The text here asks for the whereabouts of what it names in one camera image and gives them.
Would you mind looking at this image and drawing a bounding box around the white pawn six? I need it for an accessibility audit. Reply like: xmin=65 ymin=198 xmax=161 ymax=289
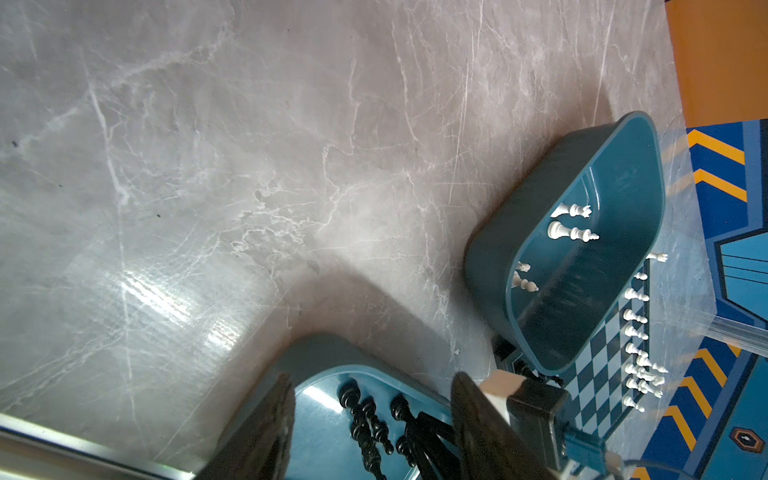
xmin=623 ymin=363 xmax=647 ymax=377

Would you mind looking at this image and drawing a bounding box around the white pawn eight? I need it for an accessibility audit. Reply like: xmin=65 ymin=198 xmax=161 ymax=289
xmin=622 ymin=395 xmax=645 ymax=412

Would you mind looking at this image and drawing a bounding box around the black piece in tray two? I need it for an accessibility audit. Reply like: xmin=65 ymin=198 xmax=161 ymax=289
xmin=361 ymin=396 xmax=395 ymax=455

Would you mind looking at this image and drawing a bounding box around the black piece in tray four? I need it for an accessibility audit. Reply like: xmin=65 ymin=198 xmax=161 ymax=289
xmin=350 ymin=419 xmax=386 ymax=480

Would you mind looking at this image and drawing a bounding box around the white pawn seven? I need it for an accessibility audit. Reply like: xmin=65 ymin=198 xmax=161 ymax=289
xmin=625 ymin=377 xmax=646 ymax=391

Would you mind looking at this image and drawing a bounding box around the white pawn five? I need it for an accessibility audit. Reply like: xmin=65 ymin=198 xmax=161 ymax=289
xmin=624 ymin=342 xmax=649 ymax=358

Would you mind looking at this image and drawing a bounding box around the teal tray with white pieces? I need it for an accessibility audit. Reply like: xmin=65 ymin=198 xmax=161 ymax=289
xmin=464 ymin=111 xmax=666 ymax=375

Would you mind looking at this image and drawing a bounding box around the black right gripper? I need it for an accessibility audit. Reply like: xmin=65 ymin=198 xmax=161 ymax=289
xmin=479 ymin=370 xmax=625 ymax=480

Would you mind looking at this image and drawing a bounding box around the white rook far left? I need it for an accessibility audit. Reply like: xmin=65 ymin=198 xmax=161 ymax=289
xmin=646 ymin=252 xmax=668 ymax=263

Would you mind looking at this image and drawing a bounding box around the black piece in tray three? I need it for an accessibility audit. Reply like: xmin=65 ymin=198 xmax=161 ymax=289
xmin=390 ymin=393 xmax=414 ymax=423

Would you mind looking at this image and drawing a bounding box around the white piece in tray two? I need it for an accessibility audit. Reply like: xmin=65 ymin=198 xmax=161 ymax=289
xmin=547 ymin=221 xmax=600 ymax=243

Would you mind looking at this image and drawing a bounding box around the white piece in tray one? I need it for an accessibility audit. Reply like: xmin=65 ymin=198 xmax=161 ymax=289
xmin=550 ymin=203 xmax=592 ymax=218

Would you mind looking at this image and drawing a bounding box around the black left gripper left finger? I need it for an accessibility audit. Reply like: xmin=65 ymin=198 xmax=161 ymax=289
xmin=195 ymin=374 xmax=296 ymax=480

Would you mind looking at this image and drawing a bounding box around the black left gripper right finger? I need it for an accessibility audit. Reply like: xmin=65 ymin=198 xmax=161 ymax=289
xmin=451 ymin=372 xmax=555 ymax=480

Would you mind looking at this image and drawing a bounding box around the white pawn four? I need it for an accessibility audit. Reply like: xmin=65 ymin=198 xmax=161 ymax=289
xmin=622 ymin=324 xmax=649 ymax=341

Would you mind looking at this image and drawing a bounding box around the black and silver chessboard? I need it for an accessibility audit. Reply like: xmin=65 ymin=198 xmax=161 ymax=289
xmin=491 ymin=257 xmax=667 ymax=439

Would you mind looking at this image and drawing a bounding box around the aluminium corner post right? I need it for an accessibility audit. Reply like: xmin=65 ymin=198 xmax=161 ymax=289
xmin=707 ymin=316 xmax=768 ymax=358

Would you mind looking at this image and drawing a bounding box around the black piece in tray one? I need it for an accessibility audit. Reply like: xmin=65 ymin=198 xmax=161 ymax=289
xmin=338 ymin=379 xmax=361 ymax=415

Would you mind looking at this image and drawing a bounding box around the teal tray with black pieces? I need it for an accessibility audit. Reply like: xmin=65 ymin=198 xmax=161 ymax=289
xmin=215 ymin=332 xmax=469 ymax=480

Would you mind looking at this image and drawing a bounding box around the black piece in tray five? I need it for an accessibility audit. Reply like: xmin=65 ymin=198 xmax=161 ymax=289
xmin=395 ymin=435 xmax=418 ymax=468

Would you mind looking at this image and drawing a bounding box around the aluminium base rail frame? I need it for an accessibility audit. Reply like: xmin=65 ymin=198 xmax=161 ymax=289
xmin=1 ymin=414 xmax=195 ymax=479

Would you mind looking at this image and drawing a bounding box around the white piece in tray four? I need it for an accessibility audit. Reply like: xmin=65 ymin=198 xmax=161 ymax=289
xmin=512 ymin=270 xmax=539 ymax=292

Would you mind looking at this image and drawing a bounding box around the white rook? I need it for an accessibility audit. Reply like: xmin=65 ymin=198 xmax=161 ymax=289
xmin=638 ymin=380 xmax=663 ymax=398
xmin=646 ymin=252 xmax=668 ymax=263

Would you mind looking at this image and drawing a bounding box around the white rook far right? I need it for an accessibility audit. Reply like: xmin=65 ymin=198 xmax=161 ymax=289
xmin=638 ymin=380 xmax=663 ymax=398

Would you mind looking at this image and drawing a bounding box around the white bishop on board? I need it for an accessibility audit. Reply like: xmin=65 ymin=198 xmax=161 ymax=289
xmin=635 ymin=355 xmax=668 ymax=373

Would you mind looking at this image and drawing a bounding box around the white pawn three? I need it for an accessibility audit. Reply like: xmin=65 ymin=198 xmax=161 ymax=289
xmin=622 ymin=309 xmax=648 ymax=324

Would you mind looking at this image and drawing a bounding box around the white pawn two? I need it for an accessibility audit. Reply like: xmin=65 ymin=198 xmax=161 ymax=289
xmin=623 ymin=287 xmax=650 ymax=302

